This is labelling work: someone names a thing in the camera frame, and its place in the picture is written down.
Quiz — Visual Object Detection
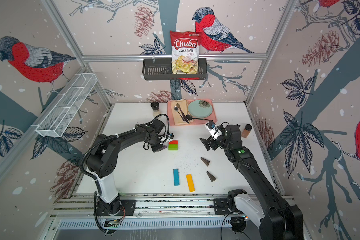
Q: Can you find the brown triangle block upper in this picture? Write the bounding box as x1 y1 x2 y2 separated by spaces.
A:
201 157 210 167

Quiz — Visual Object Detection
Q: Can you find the red rectangular block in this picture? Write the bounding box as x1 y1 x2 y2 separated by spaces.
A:
169 140 178 145

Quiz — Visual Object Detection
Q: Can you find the brown triangle block lower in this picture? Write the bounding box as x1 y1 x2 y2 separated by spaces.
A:
207 171 217 182

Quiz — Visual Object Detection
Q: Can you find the pink plastic tray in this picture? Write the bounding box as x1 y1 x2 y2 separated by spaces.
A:
167 99 217 126

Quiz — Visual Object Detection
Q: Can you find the black long spoon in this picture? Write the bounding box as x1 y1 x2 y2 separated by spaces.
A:
186 115 212 121

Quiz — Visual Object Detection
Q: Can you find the Chuba cassava chips bag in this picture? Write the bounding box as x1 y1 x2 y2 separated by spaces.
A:
170 31 201 73

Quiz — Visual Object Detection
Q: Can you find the mint green flower plate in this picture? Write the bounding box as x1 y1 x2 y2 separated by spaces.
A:
188 100 213 118

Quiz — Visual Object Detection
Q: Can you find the teal long block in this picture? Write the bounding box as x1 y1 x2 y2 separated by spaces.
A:
173 169 180 186

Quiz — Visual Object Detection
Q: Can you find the glass salt grinder black cap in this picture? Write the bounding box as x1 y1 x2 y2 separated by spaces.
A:
150 102 161 118

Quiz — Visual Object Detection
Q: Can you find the white wire wall basket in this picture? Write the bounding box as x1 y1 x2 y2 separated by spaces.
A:
36 73 98 137

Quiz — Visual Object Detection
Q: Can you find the black wire wall basket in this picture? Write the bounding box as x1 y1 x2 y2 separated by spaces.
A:
142 58 208 81

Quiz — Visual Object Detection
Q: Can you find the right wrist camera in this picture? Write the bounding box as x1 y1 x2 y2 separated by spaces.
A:
205 121 222 140

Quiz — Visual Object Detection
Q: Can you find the brown triangle block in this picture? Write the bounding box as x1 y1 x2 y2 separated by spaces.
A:
207 171 217 182
201 157 210 167

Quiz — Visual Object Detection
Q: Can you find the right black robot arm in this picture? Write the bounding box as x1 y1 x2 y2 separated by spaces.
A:
201 121 304 240

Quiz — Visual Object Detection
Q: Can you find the iridescent butter knife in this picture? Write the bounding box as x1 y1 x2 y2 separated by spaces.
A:
176 104 189 124

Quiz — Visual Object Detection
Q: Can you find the green rectangular block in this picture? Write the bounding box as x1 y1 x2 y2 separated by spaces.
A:
168 144 178 151

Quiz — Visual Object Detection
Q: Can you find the brown spice bottle black cap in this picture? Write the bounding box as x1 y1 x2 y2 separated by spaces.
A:
241 124 253 138

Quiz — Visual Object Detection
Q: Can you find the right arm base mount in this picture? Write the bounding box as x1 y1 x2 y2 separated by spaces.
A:
212 197 239 215

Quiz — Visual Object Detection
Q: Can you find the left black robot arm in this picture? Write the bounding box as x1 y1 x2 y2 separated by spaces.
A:
79 114 174 204

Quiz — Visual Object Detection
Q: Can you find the yellow long block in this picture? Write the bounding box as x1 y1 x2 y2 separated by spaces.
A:
186 174 196 193

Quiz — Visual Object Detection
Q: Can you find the beige cloth napkin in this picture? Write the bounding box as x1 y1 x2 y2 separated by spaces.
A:
168 100 191 126

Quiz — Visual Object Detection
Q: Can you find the silver teaspoon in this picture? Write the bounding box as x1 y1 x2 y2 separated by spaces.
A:
174 106 186 122

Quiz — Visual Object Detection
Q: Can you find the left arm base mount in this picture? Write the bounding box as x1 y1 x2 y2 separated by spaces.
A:
95 199 137 217

